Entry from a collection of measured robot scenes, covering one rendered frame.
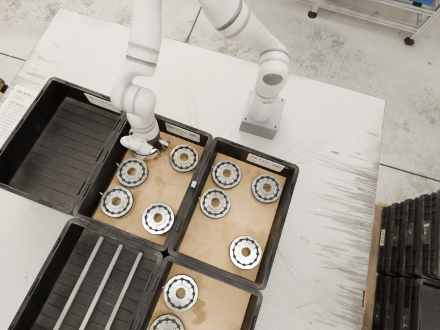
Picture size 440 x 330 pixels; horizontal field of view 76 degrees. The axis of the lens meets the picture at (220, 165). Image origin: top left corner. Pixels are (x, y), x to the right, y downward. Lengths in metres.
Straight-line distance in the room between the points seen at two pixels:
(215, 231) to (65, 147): 0.60
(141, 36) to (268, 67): 0.37
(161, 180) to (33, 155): 0.45
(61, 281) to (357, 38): 2.58
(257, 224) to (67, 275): 0.61
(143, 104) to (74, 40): 0.92
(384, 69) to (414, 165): 0.81
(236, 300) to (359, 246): 0.53
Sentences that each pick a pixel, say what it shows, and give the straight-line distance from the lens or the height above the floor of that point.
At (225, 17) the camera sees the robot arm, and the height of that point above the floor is 1.26.
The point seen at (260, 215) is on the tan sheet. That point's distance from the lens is 0.98.
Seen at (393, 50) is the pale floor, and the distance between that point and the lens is 2.86.
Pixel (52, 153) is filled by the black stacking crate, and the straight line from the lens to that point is 1.14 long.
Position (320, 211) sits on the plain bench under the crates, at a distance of 1.19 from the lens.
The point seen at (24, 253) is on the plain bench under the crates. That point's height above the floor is 0.70.
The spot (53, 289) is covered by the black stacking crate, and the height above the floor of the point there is 0.83.
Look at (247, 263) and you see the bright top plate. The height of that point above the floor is 0.86.
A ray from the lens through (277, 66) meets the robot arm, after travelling 0.87.
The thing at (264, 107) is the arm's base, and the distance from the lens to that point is 1.04.
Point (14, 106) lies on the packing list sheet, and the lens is 1.46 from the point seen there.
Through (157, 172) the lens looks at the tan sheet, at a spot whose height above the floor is 0.83.
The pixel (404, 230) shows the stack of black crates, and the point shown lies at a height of 0.37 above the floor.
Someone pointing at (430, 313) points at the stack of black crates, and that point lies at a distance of 1.78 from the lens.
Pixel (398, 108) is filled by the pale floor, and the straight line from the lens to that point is 2.54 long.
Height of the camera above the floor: 1.78
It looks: 71 degrees down
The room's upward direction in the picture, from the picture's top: 11 degrees clockwise
